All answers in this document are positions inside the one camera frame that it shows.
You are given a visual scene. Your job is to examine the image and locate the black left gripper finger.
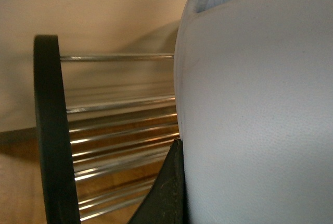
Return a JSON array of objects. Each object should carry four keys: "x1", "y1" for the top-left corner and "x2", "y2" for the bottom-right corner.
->
[{"x1": 129, "y1": 139, "x2": 186, "y2": 223}]

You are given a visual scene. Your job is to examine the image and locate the light blue slide sandal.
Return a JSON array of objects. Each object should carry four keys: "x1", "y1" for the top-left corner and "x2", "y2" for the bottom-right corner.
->
[{"x1": 174, "y1": 0, "x2": 332, "y2": 223}]

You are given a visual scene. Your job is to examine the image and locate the black metal shoe rack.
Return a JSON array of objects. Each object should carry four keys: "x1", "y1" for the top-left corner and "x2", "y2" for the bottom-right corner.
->
[{"x1": 33, "y1": 35, "x2": 180, "y2": 223}]

